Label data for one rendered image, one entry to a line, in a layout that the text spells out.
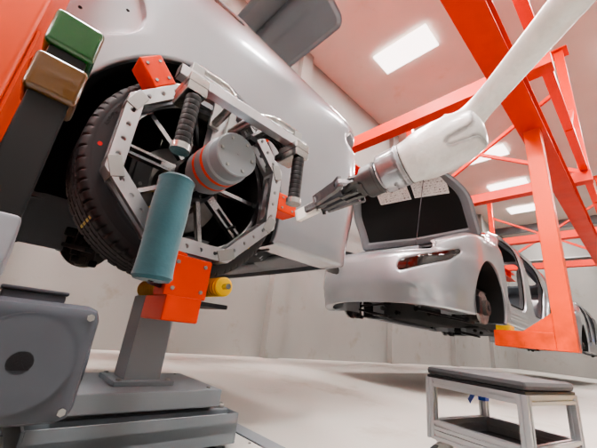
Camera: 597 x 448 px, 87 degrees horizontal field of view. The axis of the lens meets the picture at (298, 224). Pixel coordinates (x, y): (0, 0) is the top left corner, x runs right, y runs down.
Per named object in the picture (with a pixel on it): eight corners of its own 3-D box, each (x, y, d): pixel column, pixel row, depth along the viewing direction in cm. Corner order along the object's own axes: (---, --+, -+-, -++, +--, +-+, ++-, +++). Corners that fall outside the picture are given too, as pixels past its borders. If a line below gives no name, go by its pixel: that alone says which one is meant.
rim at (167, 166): (249, 213, 143) (182, 112, 129) (282, 203, 127) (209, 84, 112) (159, 290, 111) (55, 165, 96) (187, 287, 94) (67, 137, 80)
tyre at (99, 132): (267, 219, 150) (185, 89, 132) (302, 208, 134) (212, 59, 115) (155, 323, 108) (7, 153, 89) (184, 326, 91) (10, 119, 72)
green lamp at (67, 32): (85, 84, 33) (98, 55, 34) (94, 64, 30) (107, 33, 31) (37, 60, 30) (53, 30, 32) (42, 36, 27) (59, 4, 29)
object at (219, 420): (180, 414, 114) (187, 385, 117) (234, 447, 89) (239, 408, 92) (0, 428, 83) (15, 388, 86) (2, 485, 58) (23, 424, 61)
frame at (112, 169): (257, 276, 110) (277, 143, 128) (268, 274, 105) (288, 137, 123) (76, 230, 76) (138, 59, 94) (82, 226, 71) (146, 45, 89)
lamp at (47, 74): (68, 124, 31) (82, 92, 32) (75, 107, 28) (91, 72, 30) (17, 102, 29) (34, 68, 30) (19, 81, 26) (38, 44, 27)
